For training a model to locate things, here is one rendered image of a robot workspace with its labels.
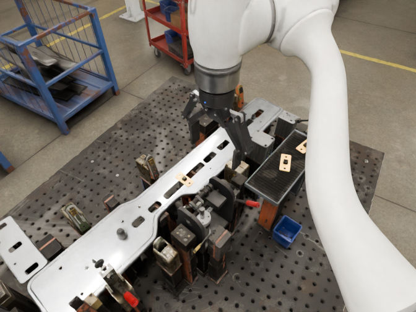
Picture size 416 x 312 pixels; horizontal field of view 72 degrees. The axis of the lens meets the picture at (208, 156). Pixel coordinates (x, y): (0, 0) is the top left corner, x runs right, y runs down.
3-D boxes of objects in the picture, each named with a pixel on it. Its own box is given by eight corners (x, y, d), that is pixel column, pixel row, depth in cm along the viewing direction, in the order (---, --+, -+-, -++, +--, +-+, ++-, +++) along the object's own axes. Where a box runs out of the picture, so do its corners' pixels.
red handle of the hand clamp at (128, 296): (116, 273, 91) (139, 294, 79) (120, 278, 92) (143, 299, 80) (106, 284, 89) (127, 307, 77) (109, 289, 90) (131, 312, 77)
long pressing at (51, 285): (253, 95, 165) (253, 92, 164) (287, 111, 156) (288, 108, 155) (23, 286, 96) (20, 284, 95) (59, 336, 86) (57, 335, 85)
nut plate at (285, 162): (281, 153, 112) (281, 151, 111) (291, 155, 111) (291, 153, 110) (279, 170, 107) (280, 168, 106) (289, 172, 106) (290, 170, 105)
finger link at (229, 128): (223, 104, 63) (226, 103, 62) (246, 145, 66) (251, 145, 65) (211, 113, 61) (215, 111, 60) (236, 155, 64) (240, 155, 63)
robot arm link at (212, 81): (214, 40, 57) (213, 66, 62) (183, 58, 53) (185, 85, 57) (251, 55, 53) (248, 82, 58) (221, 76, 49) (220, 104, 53)
